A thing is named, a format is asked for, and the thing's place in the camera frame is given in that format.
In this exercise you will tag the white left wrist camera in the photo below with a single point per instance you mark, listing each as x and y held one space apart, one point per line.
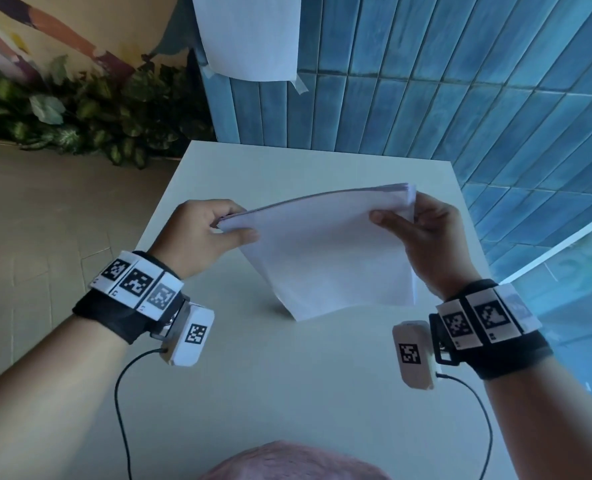
192 337

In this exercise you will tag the black right wristband with markers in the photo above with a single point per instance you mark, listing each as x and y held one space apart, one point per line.
496 329

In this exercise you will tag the person's right hand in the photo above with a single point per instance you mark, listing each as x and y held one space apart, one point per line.
436 244

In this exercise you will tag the person's right thumb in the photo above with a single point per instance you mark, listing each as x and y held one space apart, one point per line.
390 218

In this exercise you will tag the strip of masking tape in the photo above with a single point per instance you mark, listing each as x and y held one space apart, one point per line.
300 83
207 70

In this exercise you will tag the white window frame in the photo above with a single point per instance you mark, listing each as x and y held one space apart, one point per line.
556 252

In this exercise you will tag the white paper sheet on wall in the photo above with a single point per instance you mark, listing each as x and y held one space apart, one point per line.
251 34

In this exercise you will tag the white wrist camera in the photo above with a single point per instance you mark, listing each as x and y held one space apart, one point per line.
192 337
413 354

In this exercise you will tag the person's pink clothing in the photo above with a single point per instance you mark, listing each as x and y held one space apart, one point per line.
301 462

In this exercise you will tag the person's right forearm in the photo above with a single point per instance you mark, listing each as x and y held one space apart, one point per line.
551 424

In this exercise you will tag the stack of white paper sheets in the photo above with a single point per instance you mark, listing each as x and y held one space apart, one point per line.
331 249

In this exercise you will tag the person's left forearm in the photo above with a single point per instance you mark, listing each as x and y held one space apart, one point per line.
45 404

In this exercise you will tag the person's left hand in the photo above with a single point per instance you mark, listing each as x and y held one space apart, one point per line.
191 234

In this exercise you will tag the black left wristband with markers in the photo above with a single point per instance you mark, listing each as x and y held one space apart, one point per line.
125 289

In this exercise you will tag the green leafy plant hedge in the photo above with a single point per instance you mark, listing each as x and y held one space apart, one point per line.
95 109

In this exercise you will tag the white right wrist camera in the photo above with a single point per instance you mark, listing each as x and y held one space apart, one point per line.
413 354

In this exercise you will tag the black wristband with markers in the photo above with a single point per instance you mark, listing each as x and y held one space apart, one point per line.
125 289
496 329

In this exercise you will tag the person's left thumb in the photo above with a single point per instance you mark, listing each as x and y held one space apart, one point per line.
238 236

